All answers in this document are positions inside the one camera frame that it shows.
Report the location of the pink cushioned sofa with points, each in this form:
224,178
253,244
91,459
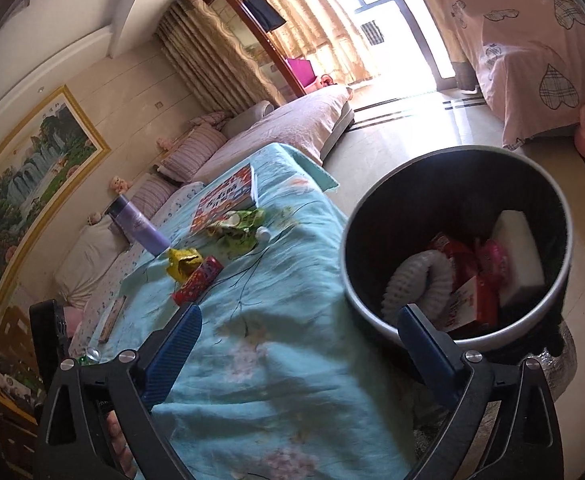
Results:
312,124

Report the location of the light blue floral tablecloth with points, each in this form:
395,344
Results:
282,383

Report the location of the yellow wrapper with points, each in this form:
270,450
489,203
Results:
182,263

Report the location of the white cream pillow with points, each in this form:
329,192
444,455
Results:
88,261

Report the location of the framed waterfall landscape painting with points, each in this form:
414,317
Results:
42,161

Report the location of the white foam block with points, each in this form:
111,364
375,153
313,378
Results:
524,276

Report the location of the pink heart-pattern covered furniture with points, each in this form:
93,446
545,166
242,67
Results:
529,60

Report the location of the red cardboard box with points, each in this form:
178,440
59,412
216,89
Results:
473,303

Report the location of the red candy tube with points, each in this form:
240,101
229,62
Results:
198,282

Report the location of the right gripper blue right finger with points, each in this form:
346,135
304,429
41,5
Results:
434,354

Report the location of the green squeeze pouch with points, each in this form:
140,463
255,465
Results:
238,232

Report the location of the beige curtain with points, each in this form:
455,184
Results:
211,60

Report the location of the purple water bottle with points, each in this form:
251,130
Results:
135,225

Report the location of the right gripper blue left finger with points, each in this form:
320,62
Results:
164,353

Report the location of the striped pink pillow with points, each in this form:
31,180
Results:
185,162

